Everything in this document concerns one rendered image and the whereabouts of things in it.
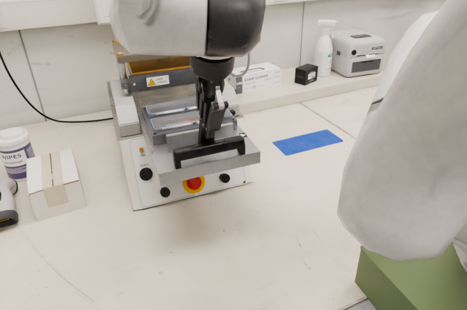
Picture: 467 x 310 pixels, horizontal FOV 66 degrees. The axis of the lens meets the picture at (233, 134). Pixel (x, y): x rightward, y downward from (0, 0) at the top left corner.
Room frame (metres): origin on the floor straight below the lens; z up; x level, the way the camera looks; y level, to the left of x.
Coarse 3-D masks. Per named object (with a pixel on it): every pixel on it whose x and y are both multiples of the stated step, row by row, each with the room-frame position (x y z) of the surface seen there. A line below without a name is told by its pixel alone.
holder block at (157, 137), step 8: (144, 112) 0.83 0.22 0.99; (184, 112) 0.82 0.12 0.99; (224, 120) 0.77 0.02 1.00; (232, 120) 0.77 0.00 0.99; (152, 128) 0.74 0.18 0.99; (184, 128) 0.73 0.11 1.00; (192, 128) 0.73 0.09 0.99; (152, 136) 0.70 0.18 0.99; (160, 136) 0.71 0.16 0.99; (160, 144) 0.70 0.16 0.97
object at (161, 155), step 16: (144, 128) 0.79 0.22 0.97; (224, 128) 0.71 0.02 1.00; (176, 144) 0.67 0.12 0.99; (192, 144) 0.69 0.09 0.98; (160, 160) 0.64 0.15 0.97; (192, 160) 0.64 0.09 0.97; (208, 160) 0.63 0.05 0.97; (224, 160) 0.64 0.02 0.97; (240, 160) 0.65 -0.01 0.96; (256, 160) 0.66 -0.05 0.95; (160, 176) 0.59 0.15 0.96; (176, 176) 0.60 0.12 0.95; (192, 176) 0.61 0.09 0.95
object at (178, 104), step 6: (168, 102) 0.86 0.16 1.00; (174, 102) 0.86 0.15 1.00; (180, 102) 0.86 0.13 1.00; (186, 102) 0.86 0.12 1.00; (192, 102) 0.86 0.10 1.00; (150, 108) 0.83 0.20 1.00; (156, 108) 0.82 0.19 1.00; (162, 108) 0.82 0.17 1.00; (168, 108) 0.82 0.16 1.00; (174, 108) 0.82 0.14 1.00
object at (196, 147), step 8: (240, 136) 0.66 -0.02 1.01; (200, 144) 0.63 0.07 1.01; (208, 144) 0.63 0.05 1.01; (216, 144) 0.63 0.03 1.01; (224, 144) 0.64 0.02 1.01; (232, 144) 0.64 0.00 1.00; (240, 144) 0.65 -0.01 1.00; (176, 152) 0.61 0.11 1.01; (184, 152) 0.61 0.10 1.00; (192, 152) 0.61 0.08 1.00; (200, 152) 0.62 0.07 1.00; (208, 152) 0.63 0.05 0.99; (216, 152) 0.63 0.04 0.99; (240, 152) 0.65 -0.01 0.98; (176, 160) 0.60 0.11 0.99; (184, 160) 0.61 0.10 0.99; (176, 168) 0.60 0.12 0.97
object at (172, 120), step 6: (180, 114) 0.79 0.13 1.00; (186, 114) 0.79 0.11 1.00; (192, 114) 0.79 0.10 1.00; (198, 114) 0.79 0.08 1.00; (228, 114) 0.78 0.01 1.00; (156, 120) 0.76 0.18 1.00; (162, 120) 0.76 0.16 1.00; (168, 120) 0.76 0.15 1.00; (174, 120) 0.75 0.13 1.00; (180, 120) 0.75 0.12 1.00; (186, 120) 0.75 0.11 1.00; (192, 120) 0.75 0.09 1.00; (198, 120) 0.75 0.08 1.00; (156, 126) 0.73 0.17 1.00; (162, 126) 0.73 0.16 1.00; (168, 126) 0.73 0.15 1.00
